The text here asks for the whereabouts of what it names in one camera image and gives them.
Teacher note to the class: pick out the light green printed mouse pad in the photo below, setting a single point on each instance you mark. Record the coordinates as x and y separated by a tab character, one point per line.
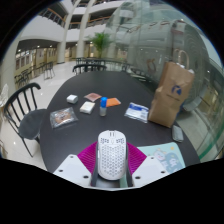
168	156

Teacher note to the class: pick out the cream white box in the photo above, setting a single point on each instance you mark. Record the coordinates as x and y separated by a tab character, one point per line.
87	107

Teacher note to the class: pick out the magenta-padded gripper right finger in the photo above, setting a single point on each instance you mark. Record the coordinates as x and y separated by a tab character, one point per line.
150	168

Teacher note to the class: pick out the clear plastic snack bag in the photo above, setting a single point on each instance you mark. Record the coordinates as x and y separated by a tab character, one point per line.
63	117

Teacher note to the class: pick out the black spindle-back chair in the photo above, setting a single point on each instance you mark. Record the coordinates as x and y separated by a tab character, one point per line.
31	125

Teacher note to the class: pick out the black chair behind table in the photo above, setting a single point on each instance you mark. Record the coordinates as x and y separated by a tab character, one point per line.
88	66

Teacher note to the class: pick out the grey flat pouch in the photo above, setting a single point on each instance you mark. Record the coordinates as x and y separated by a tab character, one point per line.
177	133

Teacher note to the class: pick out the small white box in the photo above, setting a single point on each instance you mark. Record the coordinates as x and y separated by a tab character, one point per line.
72	99

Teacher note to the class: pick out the orange flat packet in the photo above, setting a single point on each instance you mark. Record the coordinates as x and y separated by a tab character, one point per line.
114	102

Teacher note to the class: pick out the white and blue packet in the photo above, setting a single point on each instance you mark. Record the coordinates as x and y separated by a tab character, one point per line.
136	112

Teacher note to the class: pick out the green potted plant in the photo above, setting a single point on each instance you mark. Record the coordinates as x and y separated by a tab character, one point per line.
100	40

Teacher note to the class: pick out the brown paper bag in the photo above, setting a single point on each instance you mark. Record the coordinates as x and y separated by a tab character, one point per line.
170	96

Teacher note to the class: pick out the white perforated computer mouse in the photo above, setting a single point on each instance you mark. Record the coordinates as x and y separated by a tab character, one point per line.
111	156

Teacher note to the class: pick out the small blue-capped bottle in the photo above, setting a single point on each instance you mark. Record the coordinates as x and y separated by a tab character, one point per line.
103	106

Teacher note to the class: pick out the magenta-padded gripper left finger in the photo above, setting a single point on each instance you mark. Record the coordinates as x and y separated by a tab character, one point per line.
71	168

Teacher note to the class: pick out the pinkish brown flat packet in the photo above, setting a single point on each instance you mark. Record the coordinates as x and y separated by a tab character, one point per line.
93	97

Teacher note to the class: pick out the group of black chairs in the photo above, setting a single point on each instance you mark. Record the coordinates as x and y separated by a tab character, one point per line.
48	70

